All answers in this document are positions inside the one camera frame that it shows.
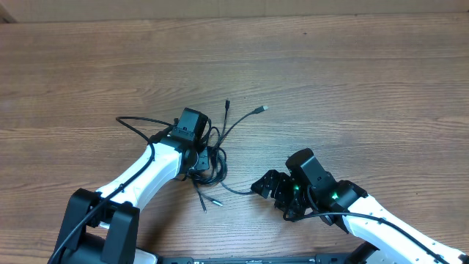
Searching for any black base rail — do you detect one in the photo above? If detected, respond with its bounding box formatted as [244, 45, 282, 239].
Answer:
[157, 242, 378, 264]

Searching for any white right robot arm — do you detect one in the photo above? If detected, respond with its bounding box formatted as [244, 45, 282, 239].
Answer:
[251, 148, 468, 263]

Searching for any black usb cable short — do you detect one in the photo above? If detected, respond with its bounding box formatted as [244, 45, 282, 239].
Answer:
[191, 99, 231, 213]

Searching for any black usb cable long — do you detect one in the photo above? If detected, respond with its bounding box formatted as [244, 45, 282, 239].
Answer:
[184, 100, 268, 197]

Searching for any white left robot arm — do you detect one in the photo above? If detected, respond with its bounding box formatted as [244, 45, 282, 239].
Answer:
[49, 108, 210, 264]

